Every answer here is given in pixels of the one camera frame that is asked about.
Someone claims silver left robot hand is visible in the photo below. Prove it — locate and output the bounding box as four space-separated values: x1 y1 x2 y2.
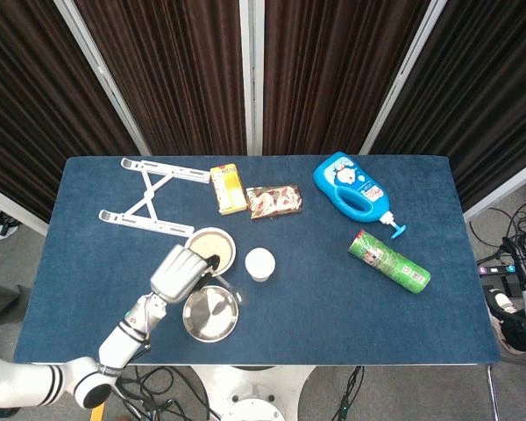
149 244 223 304

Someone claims clear plastic spoon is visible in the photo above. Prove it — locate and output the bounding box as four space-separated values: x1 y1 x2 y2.
212 274 250 307

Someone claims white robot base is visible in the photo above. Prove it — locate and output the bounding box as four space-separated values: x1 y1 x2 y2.
188 364 316 421

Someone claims round steel plate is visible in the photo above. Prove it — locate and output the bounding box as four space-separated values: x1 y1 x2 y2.
181 284 240 344

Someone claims steel bowl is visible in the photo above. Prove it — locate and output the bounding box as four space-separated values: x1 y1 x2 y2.
184 226 238 277

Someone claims white paper cup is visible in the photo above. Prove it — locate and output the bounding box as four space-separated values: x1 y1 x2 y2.
244 247 276 283

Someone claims yellow white carton box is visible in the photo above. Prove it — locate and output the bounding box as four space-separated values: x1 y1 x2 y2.
210 162 249 216

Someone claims white folding laptop stand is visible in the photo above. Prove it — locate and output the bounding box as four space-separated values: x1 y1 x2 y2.
98 157 212 238

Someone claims blue table cloth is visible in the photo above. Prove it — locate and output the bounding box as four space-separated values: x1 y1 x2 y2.
12 155 501 366

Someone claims blue pump detergent bottle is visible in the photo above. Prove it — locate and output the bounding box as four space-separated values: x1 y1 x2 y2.
312 151 408 240

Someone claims brown curtain screen panel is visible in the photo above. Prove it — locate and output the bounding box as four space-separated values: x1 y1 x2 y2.
253 0 448 157
54 0 255 157
361 0 526 223
0 0 153 236

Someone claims green chips can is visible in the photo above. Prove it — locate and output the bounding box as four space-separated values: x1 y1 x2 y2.
347 229 432 295

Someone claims black power strip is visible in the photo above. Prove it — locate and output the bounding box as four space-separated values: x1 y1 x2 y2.
477 262 516 276

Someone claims black floor cable bundle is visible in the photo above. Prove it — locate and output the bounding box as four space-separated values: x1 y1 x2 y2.
109 363 220 421
468 175 526 280

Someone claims black cable with green light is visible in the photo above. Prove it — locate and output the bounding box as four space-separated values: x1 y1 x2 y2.
332 366 366 421

